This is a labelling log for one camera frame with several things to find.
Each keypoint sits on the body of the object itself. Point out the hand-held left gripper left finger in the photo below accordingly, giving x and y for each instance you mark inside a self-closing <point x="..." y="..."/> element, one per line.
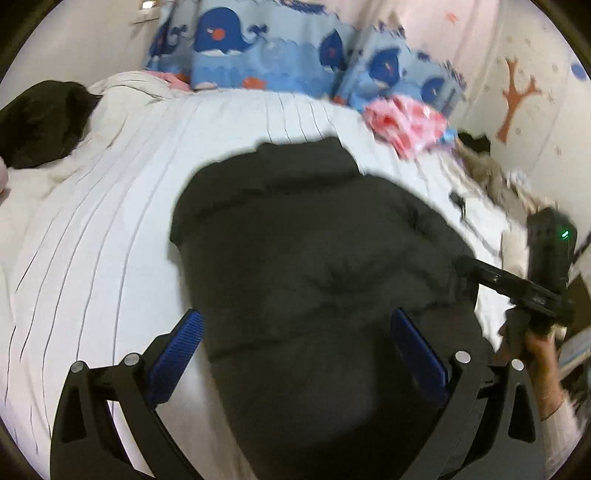
<point x="178" y="355"/>

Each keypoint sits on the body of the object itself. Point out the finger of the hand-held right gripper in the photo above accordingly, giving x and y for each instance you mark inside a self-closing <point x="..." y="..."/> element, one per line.
<point x="487" y="277"/>

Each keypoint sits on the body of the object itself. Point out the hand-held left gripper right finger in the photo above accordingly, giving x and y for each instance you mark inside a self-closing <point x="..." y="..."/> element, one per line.
<point x="418" y="350"/>

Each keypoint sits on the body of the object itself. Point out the black padded jacket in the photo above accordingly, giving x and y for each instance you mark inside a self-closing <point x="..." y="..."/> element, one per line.
<point x="314" y="258"/>

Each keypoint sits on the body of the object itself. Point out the person's right forearm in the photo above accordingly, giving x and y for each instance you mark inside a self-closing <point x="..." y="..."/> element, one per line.
<point x="561" y="429"/>

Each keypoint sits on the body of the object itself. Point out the person's right hand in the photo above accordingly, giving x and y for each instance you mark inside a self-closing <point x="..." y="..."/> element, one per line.
<point x="545" y="360"/>

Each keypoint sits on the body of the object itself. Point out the beige cloth pile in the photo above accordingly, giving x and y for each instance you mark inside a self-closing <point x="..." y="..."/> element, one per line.
<point x="489" y="173"/>

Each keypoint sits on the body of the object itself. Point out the pale blue object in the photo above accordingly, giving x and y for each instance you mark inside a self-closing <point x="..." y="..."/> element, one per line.
<point x="572" y="350"/>

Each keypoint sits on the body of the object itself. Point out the small black cloth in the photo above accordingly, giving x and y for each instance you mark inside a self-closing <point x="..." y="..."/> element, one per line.
<point x="473" y="141"/>

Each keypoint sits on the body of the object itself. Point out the white striped duvet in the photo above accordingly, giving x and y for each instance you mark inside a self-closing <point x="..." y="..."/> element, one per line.
<point x="115" y="207"/>

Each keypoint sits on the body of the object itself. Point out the pink and red patterned cloth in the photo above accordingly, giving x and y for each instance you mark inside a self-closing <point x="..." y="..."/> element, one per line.
<point x="406" y="122"/>

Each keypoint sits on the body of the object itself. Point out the pinkish lilac garment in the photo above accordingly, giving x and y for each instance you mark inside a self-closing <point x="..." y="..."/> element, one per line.
<point x="2" y="180"/>

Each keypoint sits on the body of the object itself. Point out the black garment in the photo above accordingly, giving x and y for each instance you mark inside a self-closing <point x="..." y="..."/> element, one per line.
<point x="41" y="120"/>

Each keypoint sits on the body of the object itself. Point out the brown tree wall sticker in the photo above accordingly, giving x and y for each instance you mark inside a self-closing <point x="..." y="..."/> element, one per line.
<point x="512" y="97"/>

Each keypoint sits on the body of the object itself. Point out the blue wall sticker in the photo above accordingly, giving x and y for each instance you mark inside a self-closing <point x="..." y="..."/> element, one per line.
<point x="579" y="71"/>

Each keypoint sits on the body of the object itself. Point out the orange star wall sticker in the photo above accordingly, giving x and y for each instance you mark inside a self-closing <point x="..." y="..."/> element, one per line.
<point x="451" y="17"/>

